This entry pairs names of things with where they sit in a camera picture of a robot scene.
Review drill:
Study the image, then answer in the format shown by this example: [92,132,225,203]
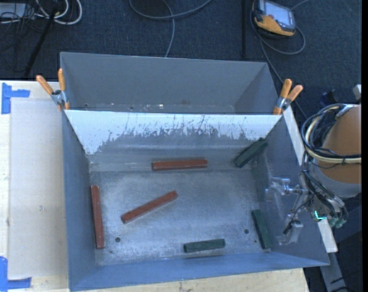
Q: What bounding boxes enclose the grey metal bin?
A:
[59,52,331,292]

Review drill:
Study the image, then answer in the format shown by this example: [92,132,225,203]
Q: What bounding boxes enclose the pale wood board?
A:
[7,97,339,282]

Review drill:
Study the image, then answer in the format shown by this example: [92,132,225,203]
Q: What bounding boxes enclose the dark green flat block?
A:
[182,238,226,254]
[251,209,273,250]
[233,138,269,169]

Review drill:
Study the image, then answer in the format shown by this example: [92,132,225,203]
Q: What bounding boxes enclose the red-brown flat block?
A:
[90,184,106,250]
[151,158,209,172]
[120,190,179,224]

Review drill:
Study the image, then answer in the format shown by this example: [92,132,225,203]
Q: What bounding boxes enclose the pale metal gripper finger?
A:
[265,177,301,201]
[277,206,306,246]

